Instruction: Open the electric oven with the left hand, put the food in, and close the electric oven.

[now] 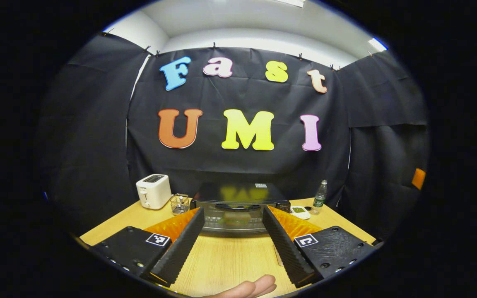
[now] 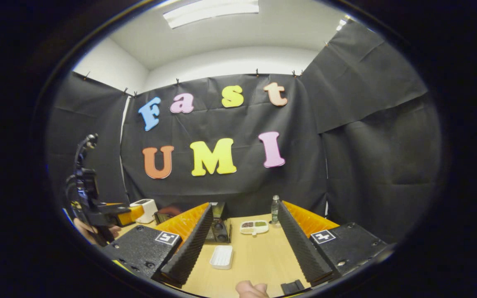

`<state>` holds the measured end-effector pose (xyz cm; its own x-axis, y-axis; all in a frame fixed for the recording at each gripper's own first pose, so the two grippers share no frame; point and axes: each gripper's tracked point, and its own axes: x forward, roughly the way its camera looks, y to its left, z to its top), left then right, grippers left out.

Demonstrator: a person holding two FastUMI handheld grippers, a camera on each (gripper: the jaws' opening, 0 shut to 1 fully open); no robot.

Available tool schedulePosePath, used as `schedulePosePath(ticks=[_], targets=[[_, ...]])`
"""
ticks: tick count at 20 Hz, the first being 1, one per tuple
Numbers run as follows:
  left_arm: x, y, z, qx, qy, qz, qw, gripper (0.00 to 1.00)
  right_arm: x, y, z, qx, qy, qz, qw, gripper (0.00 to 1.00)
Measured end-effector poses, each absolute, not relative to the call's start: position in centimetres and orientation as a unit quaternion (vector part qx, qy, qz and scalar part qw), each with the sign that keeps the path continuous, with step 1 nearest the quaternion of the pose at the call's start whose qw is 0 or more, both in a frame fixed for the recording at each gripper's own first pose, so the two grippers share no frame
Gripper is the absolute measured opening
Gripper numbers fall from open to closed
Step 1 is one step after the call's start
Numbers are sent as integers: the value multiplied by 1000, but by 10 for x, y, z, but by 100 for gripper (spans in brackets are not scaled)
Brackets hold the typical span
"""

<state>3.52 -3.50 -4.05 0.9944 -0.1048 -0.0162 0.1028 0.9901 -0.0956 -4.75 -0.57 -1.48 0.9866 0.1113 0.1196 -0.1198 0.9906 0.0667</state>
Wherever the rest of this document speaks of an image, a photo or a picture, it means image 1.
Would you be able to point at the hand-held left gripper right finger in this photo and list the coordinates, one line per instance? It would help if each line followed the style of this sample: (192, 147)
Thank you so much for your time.
(286, 248)

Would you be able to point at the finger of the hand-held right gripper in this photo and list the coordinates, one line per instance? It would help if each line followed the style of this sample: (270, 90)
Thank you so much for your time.
(418, 179)

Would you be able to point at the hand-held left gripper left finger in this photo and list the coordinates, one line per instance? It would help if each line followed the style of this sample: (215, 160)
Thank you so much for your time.
(180, 248)

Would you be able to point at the black electric oven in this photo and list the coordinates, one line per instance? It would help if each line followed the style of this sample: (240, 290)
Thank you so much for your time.
(238, 194)

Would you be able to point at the white divided snack tray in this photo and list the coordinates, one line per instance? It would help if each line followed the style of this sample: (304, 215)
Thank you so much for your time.
(300, 212)

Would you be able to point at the clear plastic water bottle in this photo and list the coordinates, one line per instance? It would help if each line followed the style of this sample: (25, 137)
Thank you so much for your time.
(319, 198)

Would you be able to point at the white toaster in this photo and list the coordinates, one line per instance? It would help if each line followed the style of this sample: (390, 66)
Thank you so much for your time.
(153, 192)

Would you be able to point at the ceiling light panel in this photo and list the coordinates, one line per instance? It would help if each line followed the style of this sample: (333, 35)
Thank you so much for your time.
(378, 44)
(290, 2)

